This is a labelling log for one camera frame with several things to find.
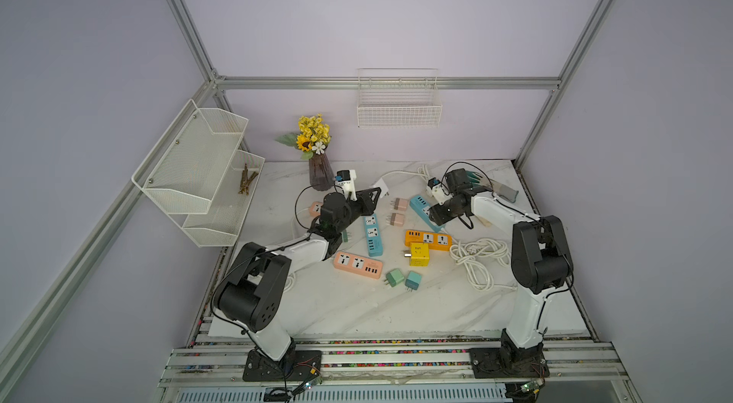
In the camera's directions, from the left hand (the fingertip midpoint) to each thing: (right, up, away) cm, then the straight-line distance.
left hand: (379, 192), depth 87 cm
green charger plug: (+5, -27, +1) cm, 27 cm away
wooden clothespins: (-46, +4, +10) cm, 47 cm away
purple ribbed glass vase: (-23, +8, +23) cm, 33 cm away
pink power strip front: (-7, -23, +3) cm, 24 cm away
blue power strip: (-2, -15, +9) cm, 18 cm away
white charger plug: (+1, +2, 0) cm, 2 cm away
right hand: (+23, -8, +13) cm, 27 cm away
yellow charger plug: (+13, -20, +2) cm, 24 cm away
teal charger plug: (+10, -28, -1) cm, 29 cm away
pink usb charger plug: (+9, -5, +18) cm, 20 cm away
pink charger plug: (+7, -10, +14) cm, 19 cm away
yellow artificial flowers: (-22, +18, +6) cm, 29 cm away
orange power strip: (+19, -17, +8) cm, 27 cm away
